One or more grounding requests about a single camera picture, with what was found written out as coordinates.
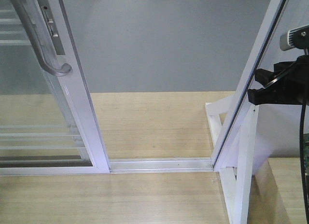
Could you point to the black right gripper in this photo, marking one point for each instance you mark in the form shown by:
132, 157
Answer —
290, 89

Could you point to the white framed sliding glass door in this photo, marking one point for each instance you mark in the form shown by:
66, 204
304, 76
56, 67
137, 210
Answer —
48, 124

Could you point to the aluminium door floor track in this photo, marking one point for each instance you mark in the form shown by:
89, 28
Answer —
161, 165

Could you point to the white triangular support brace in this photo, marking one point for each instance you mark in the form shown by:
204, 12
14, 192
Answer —
213, 111

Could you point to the light wooden box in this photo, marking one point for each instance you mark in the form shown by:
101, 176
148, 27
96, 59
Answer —
280, 189

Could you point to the light wooden floor board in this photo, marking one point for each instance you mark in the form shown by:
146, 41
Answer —
134, 125

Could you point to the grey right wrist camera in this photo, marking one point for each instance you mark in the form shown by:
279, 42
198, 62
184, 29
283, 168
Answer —
295, 38

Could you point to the silver door handle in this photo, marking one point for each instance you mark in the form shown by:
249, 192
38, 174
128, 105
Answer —
35, 42

